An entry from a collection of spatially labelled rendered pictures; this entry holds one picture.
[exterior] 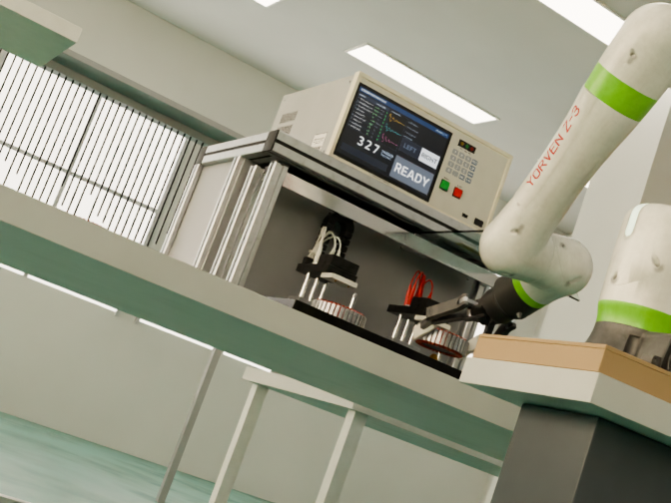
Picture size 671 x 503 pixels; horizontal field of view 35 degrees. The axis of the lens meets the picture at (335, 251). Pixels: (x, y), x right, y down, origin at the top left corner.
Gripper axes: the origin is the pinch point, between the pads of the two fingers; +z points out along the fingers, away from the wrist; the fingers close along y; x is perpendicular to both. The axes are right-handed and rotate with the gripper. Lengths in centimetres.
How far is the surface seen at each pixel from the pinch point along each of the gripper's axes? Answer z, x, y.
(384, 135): -6.4, -40.0, 21.6
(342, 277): 0.9, -5.1, 24.8
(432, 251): 0.1, -21.3, 2.9
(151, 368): 567, -300, -163
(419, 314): 3.7, -6.8, 3.2
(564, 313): 225, -231, -273
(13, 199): -17, 21, 94
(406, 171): -4.0, -35.7, 13.7
